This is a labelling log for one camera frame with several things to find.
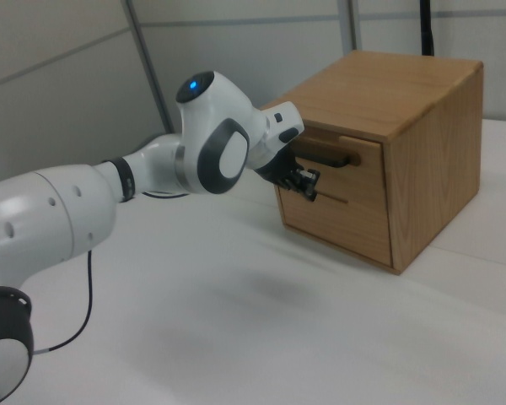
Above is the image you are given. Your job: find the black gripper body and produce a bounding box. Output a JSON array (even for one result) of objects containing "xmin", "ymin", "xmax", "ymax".
[{"xmin": 255, "ymin": 145, "xmax": 299, "ymax": 186}]

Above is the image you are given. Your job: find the wooden drawer with black handle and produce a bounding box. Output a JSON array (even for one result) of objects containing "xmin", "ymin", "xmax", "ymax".
[{"xmin": 273, "ymin": 126, "xmax": 390, "ymax": 211}]

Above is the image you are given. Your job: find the wooden cabinet carcass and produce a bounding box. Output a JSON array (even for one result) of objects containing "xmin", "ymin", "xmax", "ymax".
[{"xmin": 261, "ymin": 50, "xmax": 485, "ymax": 277}]

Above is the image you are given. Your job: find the black pole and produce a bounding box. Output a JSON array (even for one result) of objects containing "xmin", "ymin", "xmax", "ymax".
[{"xmin": 417, "ymin": 0, "xmax": 438, "ymax": 57}]

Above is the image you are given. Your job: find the black drawer handle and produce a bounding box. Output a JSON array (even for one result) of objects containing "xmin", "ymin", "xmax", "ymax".
[{"xmin": 293, "ymin": 145, "xmax": 361, "ymax": 169}]

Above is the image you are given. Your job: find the wooden drawer without handle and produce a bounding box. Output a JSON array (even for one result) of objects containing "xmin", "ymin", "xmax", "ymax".
[{"xmin": 277, "ymin": 185, "xmax": 394, "ymax": 269}]

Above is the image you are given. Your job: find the grey upright partition post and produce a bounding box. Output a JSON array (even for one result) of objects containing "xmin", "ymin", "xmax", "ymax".
[{"xmin": 344, "ymin": 0, "xmax": 360, "ymax": 52}]

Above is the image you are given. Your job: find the grey slanted partition post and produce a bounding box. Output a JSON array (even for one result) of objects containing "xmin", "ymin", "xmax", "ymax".
[{"xmin": 123, "ymin": 0, "xmax": 175, "ymax": 132}]

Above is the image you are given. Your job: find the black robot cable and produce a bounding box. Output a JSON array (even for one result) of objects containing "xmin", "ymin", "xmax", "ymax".
[{"xmin": 33, "ymin": 190, "xmax": 191, "ymax": 355}]

